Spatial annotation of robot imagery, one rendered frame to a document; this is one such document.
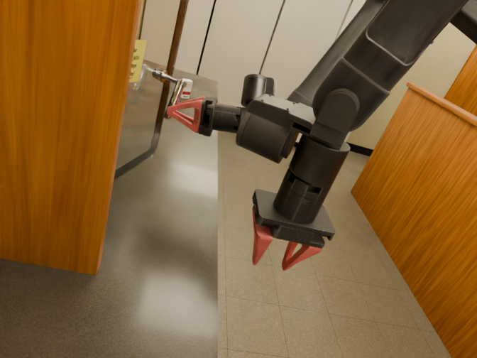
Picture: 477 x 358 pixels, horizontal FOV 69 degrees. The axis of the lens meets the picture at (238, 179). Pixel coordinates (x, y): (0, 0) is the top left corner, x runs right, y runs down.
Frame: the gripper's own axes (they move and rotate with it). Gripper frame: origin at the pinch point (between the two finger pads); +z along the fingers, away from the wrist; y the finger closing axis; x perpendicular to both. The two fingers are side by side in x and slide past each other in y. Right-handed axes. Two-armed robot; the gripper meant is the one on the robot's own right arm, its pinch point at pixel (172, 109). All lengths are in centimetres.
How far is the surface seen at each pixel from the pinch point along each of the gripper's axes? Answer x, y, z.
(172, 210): 21.8, 4.2, -2.7
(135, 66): -8.8, 9.1, 5.4
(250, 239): 107, -127, -37
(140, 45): -12.5, 8.9, 4.7
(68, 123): -3.1, 30.8, 7.3
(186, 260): 24.4, 18.2, -8.3
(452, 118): 13, -166, -164
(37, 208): 10.6, 29.5, 12.9
